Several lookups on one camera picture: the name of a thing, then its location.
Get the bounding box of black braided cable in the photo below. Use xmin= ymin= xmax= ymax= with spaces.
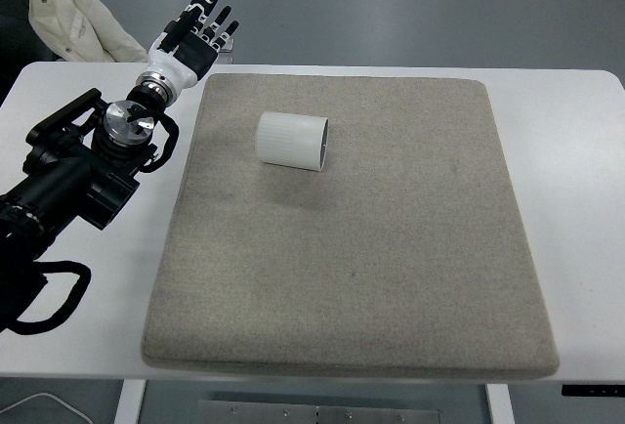
xmin=0 ymin=259 xmax=93 ymax=336

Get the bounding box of white table leg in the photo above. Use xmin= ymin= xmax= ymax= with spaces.
xmin=485 ymin=384 xmax=516 ymax=424
xmin=113 ymin=379 xmax=146 ymax=424

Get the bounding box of white ribbed cup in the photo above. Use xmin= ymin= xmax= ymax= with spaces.
xmin=255 ymin=111 xmax=329 ymax=172

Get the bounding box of white floor cable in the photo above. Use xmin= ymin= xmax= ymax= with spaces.
xmin=0 ymin=392 xmax=92 ymax=424

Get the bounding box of grey fabric mat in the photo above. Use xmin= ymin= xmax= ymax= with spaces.
xmin=142 ymin=73 xmax=560 ymax=379

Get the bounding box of cream white jacket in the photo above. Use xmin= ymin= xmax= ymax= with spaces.
xmin=26 ymin=0 xmax=147 ymax=63

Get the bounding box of small metal floor box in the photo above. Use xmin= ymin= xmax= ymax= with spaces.
xmin=215 ymin=37 xmax=234 ymax=64

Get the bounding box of white left table leg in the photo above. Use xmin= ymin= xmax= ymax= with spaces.
xmin=113 ymin=379 xmax=146 ymax=424

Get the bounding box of white right table leg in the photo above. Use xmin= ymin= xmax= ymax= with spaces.
xmin=485 ymin=384 xmax=516 ymax=424

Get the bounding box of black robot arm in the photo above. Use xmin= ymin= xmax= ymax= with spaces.
xmin=1 ymin=73 xmax=180 ymax=269

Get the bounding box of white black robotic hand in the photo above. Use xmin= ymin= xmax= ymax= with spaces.
xmin=137 ymin=0 xmax=238 ymax=102

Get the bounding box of black table control panel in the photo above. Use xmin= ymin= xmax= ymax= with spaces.
xmin=561 ymin=384 xmax=625 ymax=398

